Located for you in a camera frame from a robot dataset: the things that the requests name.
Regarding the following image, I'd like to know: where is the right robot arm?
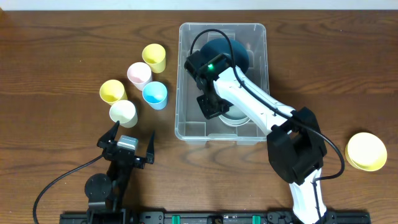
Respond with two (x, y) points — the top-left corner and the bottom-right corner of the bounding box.
(184, 51), (327, 223)

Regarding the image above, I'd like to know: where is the light grey small bowl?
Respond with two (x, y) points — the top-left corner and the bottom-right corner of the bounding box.
(222, 106), (247, 119)

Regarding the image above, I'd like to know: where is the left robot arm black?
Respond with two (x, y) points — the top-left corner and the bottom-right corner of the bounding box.
(85, 122), (155, 224)

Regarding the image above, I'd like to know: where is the pink cup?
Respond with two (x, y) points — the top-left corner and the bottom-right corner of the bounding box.
(127, 62), (152, 91)

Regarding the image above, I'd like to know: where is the dark blue bowl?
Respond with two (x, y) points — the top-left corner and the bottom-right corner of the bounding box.
(200, 38), (249, 73)

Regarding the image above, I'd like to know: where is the cream white cup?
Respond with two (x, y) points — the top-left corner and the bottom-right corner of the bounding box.
(109, 100), (138, 128)

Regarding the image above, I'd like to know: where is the blue cup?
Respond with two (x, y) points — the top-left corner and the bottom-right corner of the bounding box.
(142, 82), (168, 110)

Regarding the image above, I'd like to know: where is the yellow small bowl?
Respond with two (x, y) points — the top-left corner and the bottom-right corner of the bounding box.
(345, 132), (387, 172)

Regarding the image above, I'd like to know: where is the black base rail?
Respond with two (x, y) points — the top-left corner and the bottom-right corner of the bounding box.
(58, 210), (373, 224)

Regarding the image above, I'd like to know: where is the yellow cup near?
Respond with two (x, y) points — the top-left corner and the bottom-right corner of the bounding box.
(99, 80), (127, 105)

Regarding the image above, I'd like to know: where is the white small bowl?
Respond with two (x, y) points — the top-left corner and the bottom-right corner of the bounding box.
(219, 115), (250, 127)

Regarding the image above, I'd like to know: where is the yellow cup far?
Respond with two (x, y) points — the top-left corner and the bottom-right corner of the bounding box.
(142, 44), (166, 73)

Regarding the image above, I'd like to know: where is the yellow cup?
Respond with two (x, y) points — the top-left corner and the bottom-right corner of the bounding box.
(99, 80), (127, 105)
(142, 44), (166, 73)

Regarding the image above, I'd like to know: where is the clear plastic storage container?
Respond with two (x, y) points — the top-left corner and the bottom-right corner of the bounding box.
(175, 22), (269, 145)

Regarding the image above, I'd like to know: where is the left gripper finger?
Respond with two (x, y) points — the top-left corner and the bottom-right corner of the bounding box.
(96, 121), (120, 148)
(146, 132), (155, 164)

